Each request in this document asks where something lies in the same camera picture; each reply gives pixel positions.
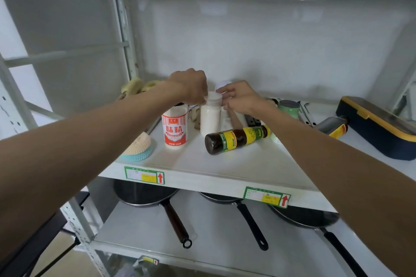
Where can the person's left hand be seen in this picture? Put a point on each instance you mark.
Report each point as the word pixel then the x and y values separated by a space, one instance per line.
pixel 188 83

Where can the person's right hand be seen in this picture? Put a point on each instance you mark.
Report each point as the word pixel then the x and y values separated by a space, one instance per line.
pixel 240 96

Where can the person's right thumb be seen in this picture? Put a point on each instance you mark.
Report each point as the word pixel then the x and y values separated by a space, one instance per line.
pixel 227 100

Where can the person's left fingers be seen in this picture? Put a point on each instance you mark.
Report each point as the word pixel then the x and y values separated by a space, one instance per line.
pixel 199 93

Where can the white plastic seasoning jar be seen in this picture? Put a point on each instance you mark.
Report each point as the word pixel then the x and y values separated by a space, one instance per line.
pixel 210 114

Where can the person's left forearm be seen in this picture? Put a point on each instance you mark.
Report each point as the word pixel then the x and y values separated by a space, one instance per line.
pixel 71 160

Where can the person's right forearm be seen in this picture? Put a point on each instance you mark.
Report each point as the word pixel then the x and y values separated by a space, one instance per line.
pixel 341 169

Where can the white metal shelf rack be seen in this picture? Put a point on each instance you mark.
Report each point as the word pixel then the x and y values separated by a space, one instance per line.
pixel 208 98

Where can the dark sauce bottle yellow label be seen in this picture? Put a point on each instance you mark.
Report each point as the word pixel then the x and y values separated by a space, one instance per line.
pixel 235 138

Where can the red and white seasoning bottle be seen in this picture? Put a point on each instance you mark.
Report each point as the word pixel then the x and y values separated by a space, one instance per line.
pixel 175 127

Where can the green mug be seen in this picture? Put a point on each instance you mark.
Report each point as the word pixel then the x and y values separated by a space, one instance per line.
pixel 289 108

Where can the yellow loofah sponge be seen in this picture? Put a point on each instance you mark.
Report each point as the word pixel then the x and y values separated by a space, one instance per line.
pixel 136 87

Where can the silver metal tool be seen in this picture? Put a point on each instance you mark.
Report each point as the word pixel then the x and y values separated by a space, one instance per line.
pixel 305 113

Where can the beige and blue scrubber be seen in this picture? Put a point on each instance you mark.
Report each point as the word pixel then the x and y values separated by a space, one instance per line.
pixel 138 148

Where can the green shelf price label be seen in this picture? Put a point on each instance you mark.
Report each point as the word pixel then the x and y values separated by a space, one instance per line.
pixel 144 175
pixel 266 197

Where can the silver bottle yellow label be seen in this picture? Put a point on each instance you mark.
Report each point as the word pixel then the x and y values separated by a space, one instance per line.
pixel 333 126

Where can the navy and yellow lunch box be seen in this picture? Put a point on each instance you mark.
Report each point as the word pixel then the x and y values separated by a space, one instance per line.
pixel 380 126

